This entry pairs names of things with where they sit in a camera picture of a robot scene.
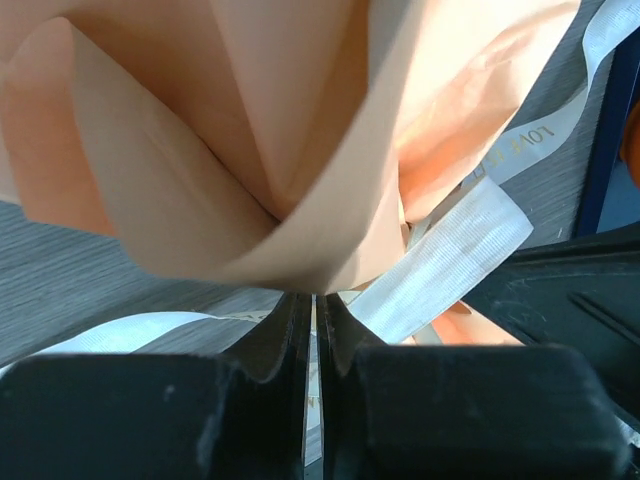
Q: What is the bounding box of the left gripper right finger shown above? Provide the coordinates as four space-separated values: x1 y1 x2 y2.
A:
316 295 630 479

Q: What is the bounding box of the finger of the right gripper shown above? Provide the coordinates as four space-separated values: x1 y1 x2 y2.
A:
463 234 639 425

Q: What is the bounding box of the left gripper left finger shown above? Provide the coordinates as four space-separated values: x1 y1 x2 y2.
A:
1 294 312 479

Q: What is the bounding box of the cream ribbon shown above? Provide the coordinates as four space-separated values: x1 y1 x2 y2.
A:
0 0 634 466

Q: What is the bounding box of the orange beige wrapping paper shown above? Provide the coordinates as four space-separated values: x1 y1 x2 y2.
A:
0 0 584 347

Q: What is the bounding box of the dark blue mat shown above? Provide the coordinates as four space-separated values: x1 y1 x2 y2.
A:
573 1 639 237

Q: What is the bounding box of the left white bowl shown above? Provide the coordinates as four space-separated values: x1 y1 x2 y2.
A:
619 102 640 188

